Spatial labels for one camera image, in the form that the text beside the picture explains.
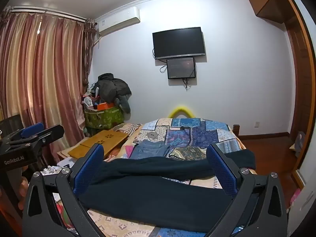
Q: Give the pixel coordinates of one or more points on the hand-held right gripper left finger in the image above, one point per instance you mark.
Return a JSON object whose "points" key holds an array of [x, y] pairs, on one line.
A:
{"points": [[88, 168]]}

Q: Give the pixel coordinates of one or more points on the orange box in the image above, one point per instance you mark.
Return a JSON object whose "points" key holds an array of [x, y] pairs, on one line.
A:
{"points": [[105, 106]]}

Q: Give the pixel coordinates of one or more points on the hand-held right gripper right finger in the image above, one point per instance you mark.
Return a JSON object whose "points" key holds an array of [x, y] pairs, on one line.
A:
{"points": [[222, 168]]}

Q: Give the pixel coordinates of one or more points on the wooden bed frame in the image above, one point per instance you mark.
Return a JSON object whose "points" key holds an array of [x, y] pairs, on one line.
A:
{"points": [[236, 129]]}

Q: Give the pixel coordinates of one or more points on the patchwork printed bedspread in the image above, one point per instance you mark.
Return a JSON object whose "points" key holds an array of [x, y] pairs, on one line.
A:
{"points": [[197, 133]]}

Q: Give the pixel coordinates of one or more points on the black wall television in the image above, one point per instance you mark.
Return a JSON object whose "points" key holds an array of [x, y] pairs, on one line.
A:
{"points": [[179, 43]]}

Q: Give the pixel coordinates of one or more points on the dark navy pants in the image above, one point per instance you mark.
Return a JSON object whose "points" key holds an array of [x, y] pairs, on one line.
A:
{"points": [[158, 192]]}

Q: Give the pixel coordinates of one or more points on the pink striped curtain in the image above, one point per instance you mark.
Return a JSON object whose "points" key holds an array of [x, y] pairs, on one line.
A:
{"points": [[37, 79]]}

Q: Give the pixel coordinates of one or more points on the light wooden bedside table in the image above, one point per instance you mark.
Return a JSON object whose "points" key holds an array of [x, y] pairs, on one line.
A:
{"points": [[64, 153]]}

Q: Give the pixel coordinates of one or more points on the white air conditioner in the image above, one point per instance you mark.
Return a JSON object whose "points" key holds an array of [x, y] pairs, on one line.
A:
{"points": [[118, 22]]}

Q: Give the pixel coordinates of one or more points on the folded blue jeans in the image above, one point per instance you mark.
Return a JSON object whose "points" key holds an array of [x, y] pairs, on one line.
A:
{"points": [[148, 149]]}

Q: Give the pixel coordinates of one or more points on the wooden lap desk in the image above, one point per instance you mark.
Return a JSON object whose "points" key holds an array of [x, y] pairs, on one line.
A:
{"points": [[101, 142]]}

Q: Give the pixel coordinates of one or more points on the white curtain rail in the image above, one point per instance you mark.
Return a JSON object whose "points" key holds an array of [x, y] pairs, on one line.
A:
{"points": [[47, 11]]}

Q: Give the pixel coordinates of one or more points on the green patterned bag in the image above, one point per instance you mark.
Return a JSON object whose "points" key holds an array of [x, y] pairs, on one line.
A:
{"points": [[103, 119]]}

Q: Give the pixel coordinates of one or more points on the small black wall monitor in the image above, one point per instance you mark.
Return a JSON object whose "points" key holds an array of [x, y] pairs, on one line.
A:
{"points": [[181, 68]]}

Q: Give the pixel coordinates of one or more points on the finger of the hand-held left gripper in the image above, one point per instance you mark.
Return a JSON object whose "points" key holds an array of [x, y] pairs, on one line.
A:
{"points": [[32, 129], [53, 131]]}

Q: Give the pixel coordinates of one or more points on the wooden door frame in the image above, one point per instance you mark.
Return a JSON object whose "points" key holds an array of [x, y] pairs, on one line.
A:
{"points": [[300, 79]]}

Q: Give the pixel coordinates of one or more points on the person's left hand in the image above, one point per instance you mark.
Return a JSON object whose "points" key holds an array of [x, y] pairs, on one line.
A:
{"points": [[24, 186]]}

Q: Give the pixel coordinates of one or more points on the white crumpled paper clutter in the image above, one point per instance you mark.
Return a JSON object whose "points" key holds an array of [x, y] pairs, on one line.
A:
{"points": [[53, 169]]}

